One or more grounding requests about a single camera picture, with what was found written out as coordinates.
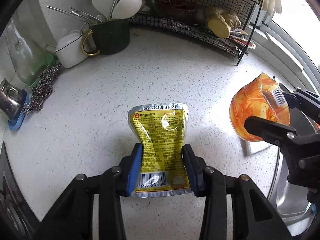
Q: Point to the steel wool scrubber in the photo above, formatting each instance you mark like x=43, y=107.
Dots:
x=43, y=90

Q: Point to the glass carafe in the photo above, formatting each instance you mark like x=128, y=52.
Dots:
x=28, y=58

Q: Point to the black gas stove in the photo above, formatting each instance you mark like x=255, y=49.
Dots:
x=15, y=211

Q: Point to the white rice paddle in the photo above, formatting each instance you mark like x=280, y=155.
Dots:
x=126, y=9

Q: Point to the black wire rack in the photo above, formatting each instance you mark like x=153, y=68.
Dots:
x=187, y=17

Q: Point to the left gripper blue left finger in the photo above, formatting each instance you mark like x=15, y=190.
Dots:
x=133, y=171

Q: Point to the stainless steel sink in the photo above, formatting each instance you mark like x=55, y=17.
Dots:
x=290, y=199

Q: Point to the orange plastic cup wrapper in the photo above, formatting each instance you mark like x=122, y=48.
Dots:
x=262, y=98

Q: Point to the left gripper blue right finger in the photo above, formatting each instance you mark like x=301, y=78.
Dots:
x=194, y=167

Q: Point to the yellow silver foil pouch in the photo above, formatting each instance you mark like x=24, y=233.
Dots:
x=161, y=128

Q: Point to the dark green utensil mug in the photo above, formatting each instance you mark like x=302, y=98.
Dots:
x=110, y=37

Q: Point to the ginger root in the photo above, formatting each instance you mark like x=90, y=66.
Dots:
x=221, y=22

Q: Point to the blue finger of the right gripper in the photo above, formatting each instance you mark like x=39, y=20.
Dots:
x=289, y=96
x=271, y=132

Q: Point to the small steel pot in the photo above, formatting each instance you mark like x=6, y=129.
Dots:
x=12, y=100

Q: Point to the white ceramic jar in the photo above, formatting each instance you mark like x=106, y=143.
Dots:
x=68, y=49

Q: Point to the blue saucer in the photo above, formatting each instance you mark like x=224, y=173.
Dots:
x=15, y=124

